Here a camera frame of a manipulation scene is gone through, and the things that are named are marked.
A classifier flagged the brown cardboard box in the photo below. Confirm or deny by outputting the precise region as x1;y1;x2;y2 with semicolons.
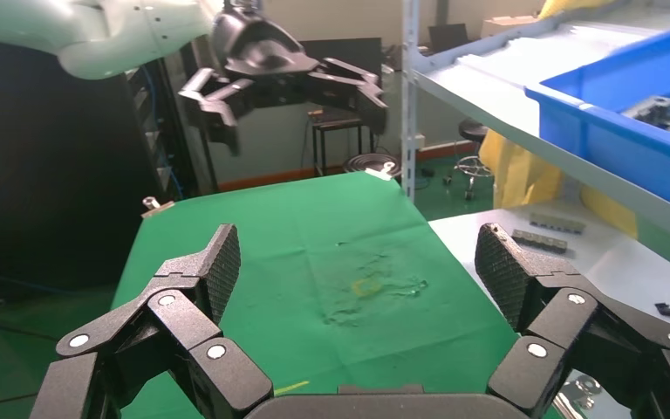
481;15;544;38

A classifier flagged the black stool with chrome base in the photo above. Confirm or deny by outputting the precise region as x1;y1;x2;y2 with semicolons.
443;118;495;203

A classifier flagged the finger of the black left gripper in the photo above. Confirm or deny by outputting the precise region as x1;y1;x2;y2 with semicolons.
303;56;391;137
177;67;256;157

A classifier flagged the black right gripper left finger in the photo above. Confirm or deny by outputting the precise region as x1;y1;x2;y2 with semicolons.
55;223;274;419

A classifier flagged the large blue plastic bin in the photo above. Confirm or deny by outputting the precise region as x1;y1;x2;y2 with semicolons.
524;20;670;221

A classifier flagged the grey metal bracket part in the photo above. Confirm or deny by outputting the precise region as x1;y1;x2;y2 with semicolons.
624;95;670;143

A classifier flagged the segmented grey metal strip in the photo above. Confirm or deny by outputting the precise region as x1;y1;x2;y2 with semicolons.
510;229;569;254
530;212;587;236

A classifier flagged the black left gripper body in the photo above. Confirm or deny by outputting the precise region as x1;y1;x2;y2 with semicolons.
213;12;320;108

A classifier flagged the round black coil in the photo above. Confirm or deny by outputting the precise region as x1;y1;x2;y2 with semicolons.
343;153;402;177

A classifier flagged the white metal shelf rack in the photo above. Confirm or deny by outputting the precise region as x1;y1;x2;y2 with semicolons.
401;0;670;236

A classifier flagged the large black cabinet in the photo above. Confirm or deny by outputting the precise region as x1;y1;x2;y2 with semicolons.
0;34;201;305

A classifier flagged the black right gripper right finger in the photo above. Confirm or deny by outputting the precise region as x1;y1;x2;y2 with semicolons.
475;223;670;419

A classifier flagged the black side table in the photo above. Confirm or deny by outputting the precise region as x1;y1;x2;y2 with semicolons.
309;109;379;177

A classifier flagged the black laptop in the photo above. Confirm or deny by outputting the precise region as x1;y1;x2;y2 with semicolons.
427;23;469;56

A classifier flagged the yellow protective garment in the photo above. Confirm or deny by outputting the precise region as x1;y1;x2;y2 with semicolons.
478;0;639;239

